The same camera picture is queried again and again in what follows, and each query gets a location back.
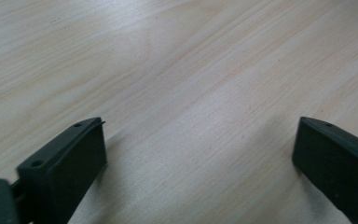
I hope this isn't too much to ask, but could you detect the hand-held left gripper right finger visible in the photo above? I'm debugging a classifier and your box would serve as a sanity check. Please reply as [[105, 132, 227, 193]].
[[291, 116, 358, 224]]

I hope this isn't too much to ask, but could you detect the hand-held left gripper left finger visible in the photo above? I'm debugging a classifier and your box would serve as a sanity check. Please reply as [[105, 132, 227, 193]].
[[16, 117, 108, 224]]

